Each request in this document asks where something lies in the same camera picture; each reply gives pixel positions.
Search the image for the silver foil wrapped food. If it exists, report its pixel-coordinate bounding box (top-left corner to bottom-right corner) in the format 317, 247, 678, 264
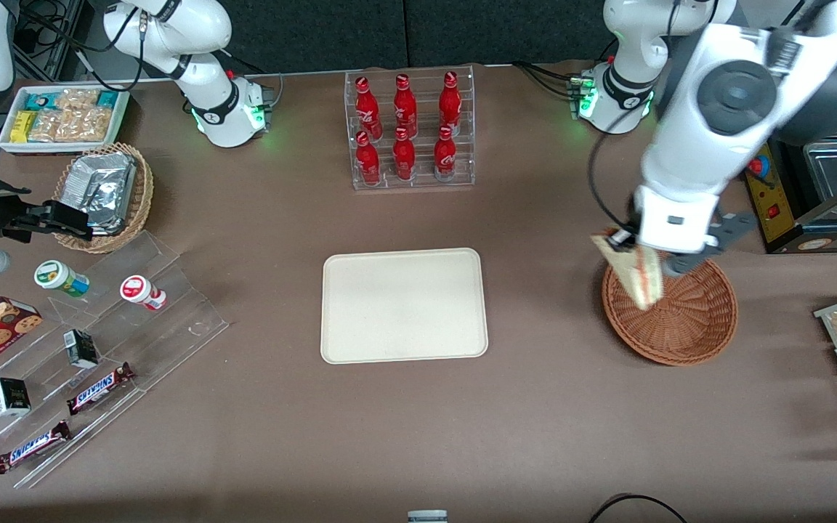
61, 153, 136, 235

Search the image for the cream plastic tray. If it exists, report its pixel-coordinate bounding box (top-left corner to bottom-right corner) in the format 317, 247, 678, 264
320, 248, 490, 365

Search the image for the small black white carton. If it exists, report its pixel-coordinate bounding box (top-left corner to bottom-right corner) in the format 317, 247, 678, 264
0, 377, 32, 417
62, 328, 100, 369

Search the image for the triangular packaged sandwich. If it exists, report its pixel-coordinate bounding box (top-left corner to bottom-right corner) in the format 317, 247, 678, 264
591, 231, 666, 311

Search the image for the yellow snack pack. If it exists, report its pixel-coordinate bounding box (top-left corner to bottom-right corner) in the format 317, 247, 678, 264
10, 110, 36, 144

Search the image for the clear acrylic bottle rack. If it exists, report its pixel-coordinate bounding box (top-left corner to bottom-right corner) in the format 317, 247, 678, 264
344, 65, 476, 191

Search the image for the white rectangular snack bin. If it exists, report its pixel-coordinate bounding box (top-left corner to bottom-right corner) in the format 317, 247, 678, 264
0, 86, 131, 155

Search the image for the clear bag of crackers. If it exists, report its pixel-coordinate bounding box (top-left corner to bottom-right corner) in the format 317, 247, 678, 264
55, 108, 113, 142
28, 110, 63, 142
54, 89, 100, 111

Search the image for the clear acrylic stepped display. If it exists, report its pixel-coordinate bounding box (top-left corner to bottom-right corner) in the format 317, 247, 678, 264
0, 231, 230, 489

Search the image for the light tan wicker basket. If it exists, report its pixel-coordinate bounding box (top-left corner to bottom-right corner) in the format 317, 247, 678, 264
53, 142, 155, 254

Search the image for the red lid yogurt cup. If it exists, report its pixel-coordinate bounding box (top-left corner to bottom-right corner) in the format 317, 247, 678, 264
119, 275, 167, 312

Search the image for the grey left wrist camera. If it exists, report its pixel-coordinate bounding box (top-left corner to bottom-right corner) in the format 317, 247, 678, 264
662, 209, 759, 279

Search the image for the black food warmer appliance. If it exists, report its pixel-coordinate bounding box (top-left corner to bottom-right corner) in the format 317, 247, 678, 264
744, 109, 837, 255

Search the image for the brown Snickers bar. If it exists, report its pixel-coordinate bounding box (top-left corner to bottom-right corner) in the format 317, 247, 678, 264
0, 420, 72, 475
66, 362, 136, 415

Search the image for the brown round wicker basket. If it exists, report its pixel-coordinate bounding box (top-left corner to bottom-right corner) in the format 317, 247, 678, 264
602, 251, 739, 366

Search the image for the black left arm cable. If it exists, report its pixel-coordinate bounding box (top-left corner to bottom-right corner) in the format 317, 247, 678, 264
588, 116, 655, 233

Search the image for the black base cable bundle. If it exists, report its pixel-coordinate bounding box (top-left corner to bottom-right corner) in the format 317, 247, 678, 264
513, 62, 581, 99

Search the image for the green lid yogurt cup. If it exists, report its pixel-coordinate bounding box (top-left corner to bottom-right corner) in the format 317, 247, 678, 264
33, 259, 91, 299

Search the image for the red cola bottle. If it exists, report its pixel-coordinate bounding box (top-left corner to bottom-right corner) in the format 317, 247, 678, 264
355, 76, 381, 140
439, 70, 463, 135
434, 125, 457, 182
355, 131, 381, 186
393, 73, 418, 139
393, 127, 416, 182

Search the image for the black looped table cable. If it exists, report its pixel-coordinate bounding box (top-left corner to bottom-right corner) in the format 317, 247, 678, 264
587, 494, 688, 523

